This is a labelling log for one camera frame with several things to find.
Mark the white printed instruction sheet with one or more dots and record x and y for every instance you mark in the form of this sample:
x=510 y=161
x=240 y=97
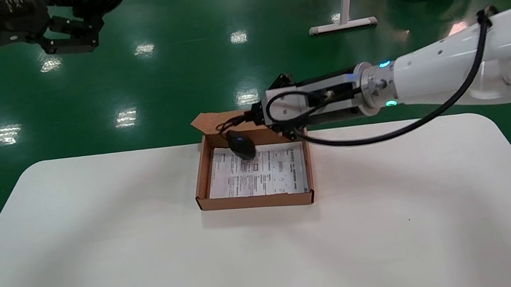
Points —
x=265 y=177

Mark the brown cardboard box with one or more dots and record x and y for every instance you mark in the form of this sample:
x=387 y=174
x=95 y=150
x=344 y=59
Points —
x=254 y=203

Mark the black computer mouse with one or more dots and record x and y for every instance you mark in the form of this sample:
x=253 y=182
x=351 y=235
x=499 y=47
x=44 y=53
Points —
x=241 y=145

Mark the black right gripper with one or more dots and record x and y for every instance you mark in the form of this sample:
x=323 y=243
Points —
x=331 y=76

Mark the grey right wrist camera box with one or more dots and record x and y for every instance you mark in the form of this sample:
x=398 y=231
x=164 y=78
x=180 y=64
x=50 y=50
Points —
x=288 y=105

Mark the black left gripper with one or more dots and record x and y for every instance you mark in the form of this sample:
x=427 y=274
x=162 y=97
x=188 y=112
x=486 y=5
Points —
x=22 y=21

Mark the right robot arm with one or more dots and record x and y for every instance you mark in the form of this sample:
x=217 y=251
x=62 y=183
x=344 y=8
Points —
x=452 y=68

